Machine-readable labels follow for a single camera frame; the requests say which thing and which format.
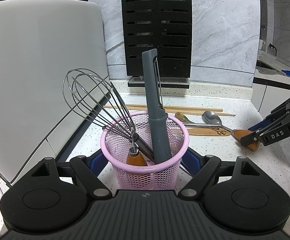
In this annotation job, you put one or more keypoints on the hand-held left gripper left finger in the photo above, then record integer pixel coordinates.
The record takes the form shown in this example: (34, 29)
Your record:
(97, 163)

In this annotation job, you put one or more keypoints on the white cabinet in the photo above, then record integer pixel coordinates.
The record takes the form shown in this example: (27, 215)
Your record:
(272, 97)

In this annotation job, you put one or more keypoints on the white countertop appliance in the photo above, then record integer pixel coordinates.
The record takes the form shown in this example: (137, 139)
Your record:
(35, 80)

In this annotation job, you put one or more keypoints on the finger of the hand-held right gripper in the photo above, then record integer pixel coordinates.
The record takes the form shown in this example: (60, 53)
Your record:
(249, 140)
(258, 126)

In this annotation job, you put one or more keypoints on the golden spoon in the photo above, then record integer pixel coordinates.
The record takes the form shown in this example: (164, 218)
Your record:
(181, 117)

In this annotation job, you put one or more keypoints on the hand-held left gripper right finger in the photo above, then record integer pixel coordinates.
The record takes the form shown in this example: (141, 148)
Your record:
(193, 161)

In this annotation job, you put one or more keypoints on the grey drain mat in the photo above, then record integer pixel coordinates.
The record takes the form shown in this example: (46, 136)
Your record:
(267, 70)

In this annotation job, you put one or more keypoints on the grey peeler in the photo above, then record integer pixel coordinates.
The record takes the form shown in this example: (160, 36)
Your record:
(157, 130)

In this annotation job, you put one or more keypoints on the pink mesh utensil holder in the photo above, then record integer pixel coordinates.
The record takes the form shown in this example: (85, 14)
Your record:
(147, 180)

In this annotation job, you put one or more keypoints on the black knife block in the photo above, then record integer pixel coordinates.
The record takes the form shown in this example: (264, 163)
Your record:
(157, 30)

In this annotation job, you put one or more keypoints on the grey knife block tray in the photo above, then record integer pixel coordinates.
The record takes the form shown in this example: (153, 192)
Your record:
(174, 81)

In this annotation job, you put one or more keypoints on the flat wooden spatula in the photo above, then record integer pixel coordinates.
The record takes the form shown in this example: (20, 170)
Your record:
(199, 132)

